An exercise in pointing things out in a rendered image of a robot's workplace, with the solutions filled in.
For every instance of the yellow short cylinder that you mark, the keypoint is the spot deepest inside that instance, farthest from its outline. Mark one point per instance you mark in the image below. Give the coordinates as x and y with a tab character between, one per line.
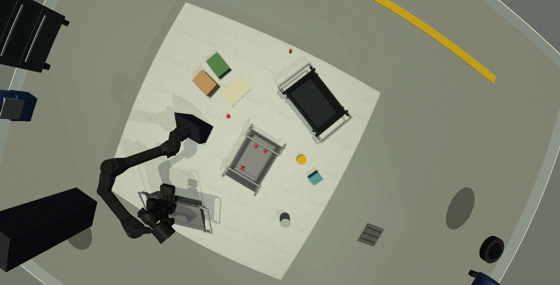
301	159

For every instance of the brown rectangular block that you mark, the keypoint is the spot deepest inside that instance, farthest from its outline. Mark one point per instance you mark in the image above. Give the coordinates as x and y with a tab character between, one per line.
206	83

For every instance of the small teal block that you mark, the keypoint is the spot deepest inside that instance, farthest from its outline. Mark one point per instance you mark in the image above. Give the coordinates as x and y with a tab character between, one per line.
315	177

